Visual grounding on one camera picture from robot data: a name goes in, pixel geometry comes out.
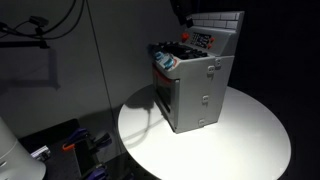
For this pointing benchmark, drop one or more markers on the black control panel display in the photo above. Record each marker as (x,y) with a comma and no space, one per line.
(200,40)

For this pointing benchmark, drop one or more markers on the blue stove knob far left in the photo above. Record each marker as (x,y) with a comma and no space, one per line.
(159,55)

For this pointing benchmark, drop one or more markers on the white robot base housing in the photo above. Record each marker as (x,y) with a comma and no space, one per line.
(16,163)

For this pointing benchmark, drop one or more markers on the blue stove knob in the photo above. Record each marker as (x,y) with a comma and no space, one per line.
(169,63)
(159,55)

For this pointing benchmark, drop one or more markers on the red round stove knob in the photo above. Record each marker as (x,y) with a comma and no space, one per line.
(184,36)

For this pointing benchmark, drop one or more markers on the grey toy stove oven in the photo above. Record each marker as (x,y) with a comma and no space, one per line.
(199,75)

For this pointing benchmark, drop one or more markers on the red oven door handle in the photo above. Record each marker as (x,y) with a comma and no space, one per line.
(160,78)

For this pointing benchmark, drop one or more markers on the purple clamp at bottom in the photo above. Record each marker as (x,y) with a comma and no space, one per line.
(96,173)

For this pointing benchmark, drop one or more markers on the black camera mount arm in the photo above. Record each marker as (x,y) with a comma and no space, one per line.
(40,22)

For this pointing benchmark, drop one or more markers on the purple clamp with orange tip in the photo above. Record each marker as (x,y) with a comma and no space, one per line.
(78,135)

